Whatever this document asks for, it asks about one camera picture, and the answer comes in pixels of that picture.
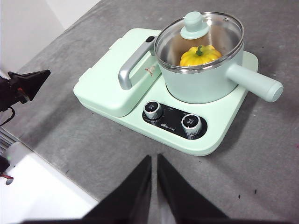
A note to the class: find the black control panel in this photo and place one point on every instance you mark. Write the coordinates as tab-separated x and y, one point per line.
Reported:
172	121

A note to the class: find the glass lid with green knob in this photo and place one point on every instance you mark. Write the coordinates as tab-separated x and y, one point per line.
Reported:
194	23

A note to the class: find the mint green cooker base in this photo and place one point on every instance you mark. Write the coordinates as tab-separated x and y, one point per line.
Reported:
222	121

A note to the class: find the white post with green light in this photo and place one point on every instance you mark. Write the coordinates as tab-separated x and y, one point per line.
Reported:
16	154

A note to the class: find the yellow toy pumpkin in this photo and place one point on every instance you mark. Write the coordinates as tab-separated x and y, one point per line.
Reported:
201	58

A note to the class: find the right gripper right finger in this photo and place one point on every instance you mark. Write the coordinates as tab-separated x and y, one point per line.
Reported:
182	200

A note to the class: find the grey ribbed panel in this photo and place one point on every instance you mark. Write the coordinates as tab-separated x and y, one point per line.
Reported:
7	140

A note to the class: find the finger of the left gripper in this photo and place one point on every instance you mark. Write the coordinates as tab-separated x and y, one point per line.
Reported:
32	81

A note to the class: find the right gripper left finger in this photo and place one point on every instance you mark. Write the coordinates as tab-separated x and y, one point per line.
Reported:
130	200

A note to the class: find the mint green griddle cover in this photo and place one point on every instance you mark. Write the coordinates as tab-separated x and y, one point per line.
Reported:
105	81

